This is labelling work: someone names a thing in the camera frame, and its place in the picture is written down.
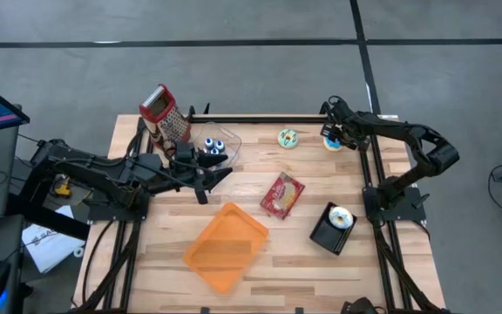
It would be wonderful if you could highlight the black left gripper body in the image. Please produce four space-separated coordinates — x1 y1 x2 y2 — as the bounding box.
167 160 209 206

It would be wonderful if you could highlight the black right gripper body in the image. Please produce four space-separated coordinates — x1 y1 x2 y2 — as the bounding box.
320 99 371 151

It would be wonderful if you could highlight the blue frosted donut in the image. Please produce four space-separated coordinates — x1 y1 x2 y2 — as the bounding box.
322 135 344 153

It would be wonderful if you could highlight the teal frosted donut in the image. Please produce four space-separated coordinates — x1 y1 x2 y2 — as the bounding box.
277 127 301 151

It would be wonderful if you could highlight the red snack packet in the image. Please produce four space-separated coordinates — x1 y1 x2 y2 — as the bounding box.
259 171 307 221

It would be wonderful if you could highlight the clear plastic tray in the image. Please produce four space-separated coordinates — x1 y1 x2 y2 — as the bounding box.
174 121 243 175

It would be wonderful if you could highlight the red metal box grater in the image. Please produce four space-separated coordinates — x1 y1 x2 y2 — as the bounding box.
138 83 193 156

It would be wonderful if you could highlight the orange plastic tray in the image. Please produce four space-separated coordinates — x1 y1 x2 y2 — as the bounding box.
181 201 271 295

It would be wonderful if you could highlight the black mesh basket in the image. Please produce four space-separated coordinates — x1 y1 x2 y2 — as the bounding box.
309 201 358 256

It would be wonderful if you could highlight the white paper sheet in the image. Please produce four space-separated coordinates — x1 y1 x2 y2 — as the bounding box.
20 204 87 275

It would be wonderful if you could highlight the black rounded object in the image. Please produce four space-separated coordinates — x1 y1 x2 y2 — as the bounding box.
341 297 382 314

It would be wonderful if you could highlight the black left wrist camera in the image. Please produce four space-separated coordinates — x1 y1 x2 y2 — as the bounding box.
173 141 198 165

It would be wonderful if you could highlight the black metal table frame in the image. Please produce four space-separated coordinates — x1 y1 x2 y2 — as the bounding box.
74 102 446 314

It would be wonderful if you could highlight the yellow cable bundle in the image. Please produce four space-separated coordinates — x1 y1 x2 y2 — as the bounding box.
53 175 73 198

